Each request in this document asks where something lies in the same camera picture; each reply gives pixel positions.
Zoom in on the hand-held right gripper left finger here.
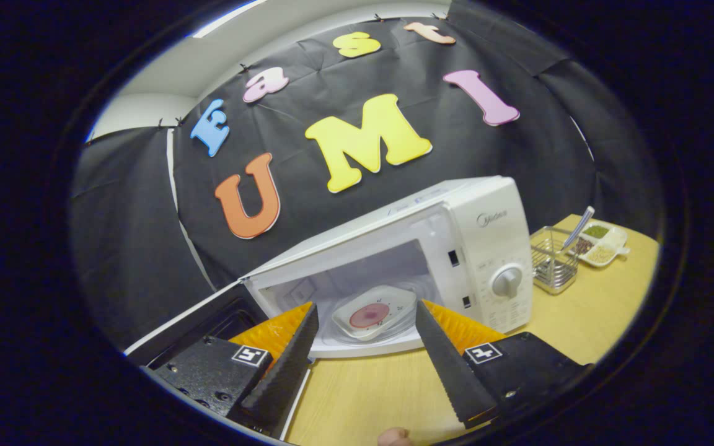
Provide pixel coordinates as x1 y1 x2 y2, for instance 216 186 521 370
143 302 319 435

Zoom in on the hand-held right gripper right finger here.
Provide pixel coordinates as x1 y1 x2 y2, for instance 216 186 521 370
415 299 590 429

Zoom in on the white square plate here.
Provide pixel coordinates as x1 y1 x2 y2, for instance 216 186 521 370
331 285 418 341

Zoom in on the round pink food slice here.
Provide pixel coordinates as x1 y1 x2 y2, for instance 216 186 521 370
349 303 390 330

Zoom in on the white microwave oven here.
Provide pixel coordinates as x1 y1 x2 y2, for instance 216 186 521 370
123 176 534 442

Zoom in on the white sectioned dish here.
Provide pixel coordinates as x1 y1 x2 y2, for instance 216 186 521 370
571 220 630 268

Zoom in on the metal spoon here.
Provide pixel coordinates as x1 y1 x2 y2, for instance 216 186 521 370
560 206 596 251

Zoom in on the black backdrop cloth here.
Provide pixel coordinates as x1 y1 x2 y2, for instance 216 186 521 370
69 0 664 354

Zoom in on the metal wire basket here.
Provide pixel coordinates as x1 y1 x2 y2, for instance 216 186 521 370
529 226 581 295

